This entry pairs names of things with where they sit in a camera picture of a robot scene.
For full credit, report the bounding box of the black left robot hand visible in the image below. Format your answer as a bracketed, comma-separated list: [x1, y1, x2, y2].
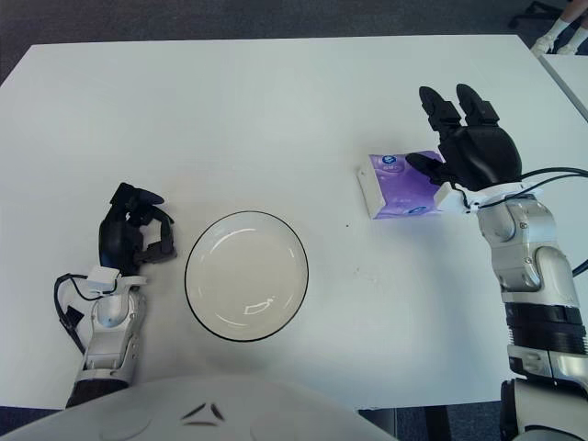
[97, 182, 178, 279]

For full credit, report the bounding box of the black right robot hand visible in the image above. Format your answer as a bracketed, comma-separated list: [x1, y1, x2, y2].
[405, 84, 525, 192]

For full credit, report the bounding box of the purple tissue paper pack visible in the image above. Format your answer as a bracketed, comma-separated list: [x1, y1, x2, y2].
[356, 150, 449, 221]

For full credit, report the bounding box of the white plate black rim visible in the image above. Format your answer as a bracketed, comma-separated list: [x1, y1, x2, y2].
[184, 210, 310, 343]

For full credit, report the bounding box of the white side table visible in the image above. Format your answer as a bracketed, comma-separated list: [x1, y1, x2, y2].
[537, 53, 588, 128]

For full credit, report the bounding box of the person foot white sneaker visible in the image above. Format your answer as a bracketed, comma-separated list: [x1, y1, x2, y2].
[530, 0, 584, 53]
[554, 16, 588, 57]

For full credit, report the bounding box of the black office chair base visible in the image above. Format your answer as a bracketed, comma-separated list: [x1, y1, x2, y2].
[507, 1, 571, 29]

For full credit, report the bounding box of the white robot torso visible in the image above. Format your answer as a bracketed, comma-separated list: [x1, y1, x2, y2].
[0, 374, 391, 441]

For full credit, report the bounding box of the black table leg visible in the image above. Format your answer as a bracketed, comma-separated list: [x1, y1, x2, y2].
[357, 405, 450, 441]

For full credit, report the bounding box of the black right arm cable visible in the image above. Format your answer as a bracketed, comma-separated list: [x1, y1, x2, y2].
[452, 167, 588, 277]

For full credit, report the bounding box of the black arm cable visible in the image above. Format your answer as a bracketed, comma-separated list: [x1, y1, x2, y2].
[53, 273, 100, 355]
[452, 167, 588, 277]

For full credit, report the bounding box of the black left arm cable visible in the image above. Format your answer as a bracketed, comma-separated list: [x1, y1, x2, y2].
[53, 273, 100, 355]

